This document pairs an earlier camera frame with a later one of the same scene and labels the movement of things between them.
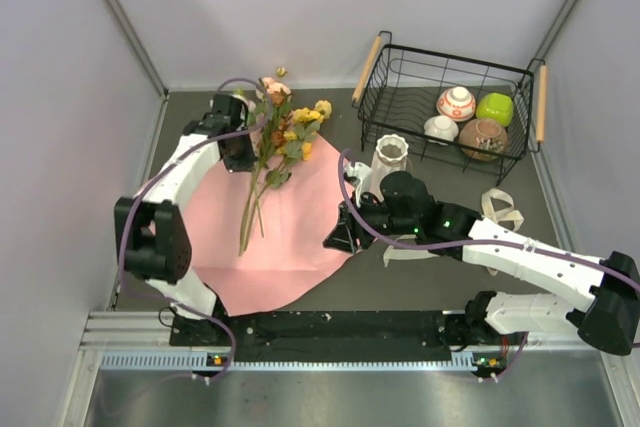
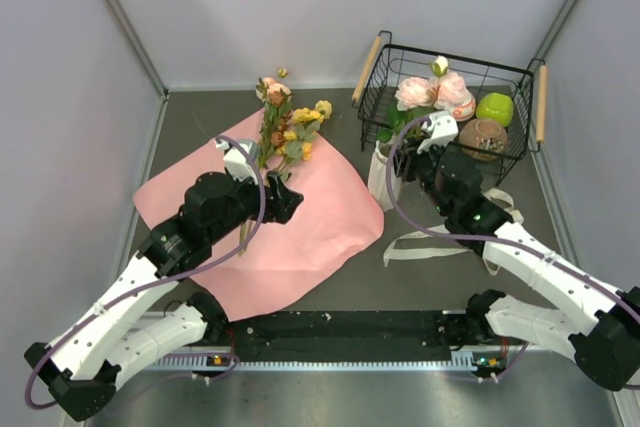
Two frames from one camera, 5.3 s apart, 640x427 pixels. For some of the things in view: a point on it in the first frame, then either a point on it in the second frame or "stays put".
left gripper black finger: x=240 y=159 → x=280 y=202
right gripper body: x=379 y=215 → x=422 y=167
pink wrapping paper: x=258 y=246 stays put
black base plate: x=328 y=336 stays put
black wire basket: x=451 y=109 stays put
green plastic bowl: x=495 y=106 stays put
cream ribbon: x=511 y=216 stays put
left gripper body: x=242 y=140 → x=247 y=201
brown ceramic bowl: x=485 y=134 stays put
